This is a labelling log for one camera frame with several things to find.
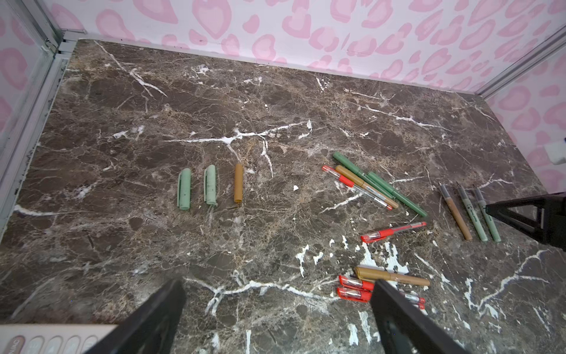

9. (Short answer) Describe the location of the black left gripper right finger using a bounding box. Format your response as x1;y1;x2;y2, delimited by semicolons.
369;280;467;354

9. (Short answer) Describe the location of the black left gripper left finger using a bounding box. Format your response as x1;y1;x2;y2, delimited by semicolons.
87;280;187;354

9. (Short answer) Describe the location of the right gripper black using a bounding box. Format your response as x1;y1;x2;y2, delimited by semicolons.
486;193;565;251

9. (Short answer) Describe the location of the green pen cap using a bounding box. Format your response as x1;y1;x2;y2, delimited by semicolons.
177;168;192;210
203;165;218;206

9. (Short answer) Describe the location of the brown pen cap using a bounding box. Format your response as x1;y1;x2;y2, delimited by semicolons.
234;163;244;204

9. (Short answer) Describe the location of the red gel pen pair lower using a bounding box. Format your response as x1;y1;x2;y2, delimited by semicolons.
337;288;425;310

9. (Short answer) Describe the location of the red gel pen pair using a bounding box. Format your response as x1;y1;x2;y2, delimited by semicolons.
337;288;425;310
338;275;374;292

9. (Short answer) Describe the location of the brown pen beside red pair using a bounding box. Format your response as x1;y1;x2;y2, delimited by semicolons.
355;266;430;286

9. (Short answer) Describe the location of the red gel pen pair upper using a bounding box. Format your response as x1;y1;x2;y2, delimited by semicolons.
338;275;374;292

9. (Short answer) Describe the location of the single red gel pen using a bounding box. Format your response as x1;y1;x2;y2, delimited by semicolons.
361;221;427;243

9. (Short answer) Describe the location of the brown pen far cluster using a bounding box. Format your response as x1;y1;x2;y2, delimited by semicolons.
336;165;399;209

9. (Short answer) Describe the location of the green pen far short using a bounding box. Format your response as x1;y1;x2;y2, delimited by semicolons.
367;172;428;218

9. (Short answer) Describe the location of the red gel pen far cluster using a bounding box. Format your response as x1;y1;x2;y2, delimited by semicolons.
321;165;393;210

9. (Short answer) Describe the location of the green pen far long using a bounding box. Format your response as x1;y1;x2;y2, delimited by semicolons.
333;152;394;199

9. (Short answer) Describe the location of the pink calculator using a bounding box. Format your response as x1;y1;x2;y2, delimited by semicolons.
0;324;116;354

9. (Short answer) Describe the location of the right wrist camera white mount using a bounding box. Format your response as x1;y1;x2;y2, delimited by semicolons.
544;138;566;165

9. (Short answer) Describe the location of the aluminium frame corner post right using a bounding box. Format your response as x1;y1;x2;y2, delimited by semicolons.
475;26;565;99

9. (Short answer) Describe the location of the aluminium frame corner post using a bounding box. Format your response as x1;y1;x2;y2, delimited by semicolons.
1;1;77;231
475;26;565;99

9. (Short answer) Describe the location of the aluminium frame corner post left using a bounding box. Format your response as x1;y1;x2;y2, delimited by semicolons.
1;1;77;231

